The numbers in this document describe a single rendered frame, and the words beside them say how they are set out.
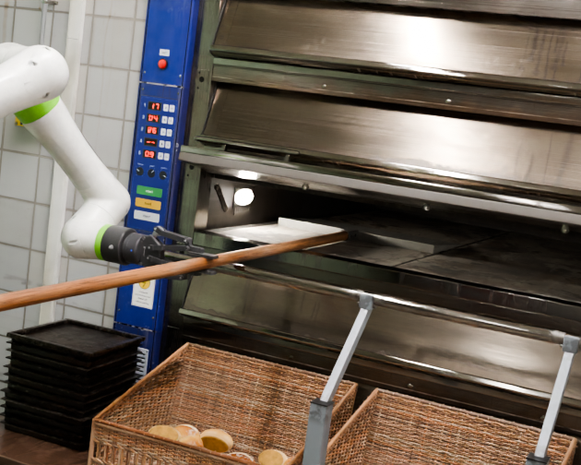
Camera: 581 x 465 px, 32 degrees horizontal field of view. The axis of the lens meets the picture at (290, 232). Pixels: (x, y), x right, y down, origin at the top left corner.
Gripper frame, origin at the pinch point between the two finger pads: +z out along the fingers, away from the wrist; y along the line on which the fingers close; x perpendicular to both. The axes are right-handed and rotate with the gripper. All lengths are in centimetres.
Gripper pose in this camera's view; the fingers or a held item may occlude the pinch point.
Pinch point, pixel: (202, 262)
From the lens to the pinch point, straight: 240.2
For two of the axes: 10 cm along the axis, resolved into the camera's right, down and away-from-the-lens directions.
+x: -4.1, 0.6, -9.1
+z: 9.0, 1.7, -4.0
